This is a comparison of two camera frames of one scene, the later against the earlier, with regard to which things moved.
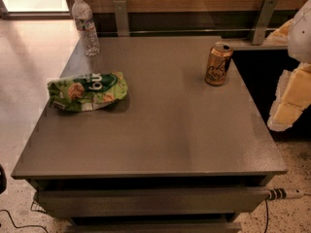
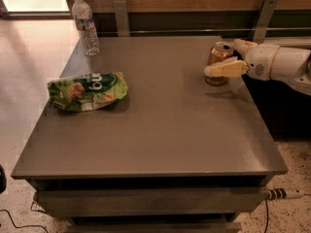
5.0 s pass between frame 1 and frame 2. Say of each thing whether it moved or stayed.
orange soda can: stayed
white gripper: moved
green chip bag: stayed
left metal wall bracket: stayed
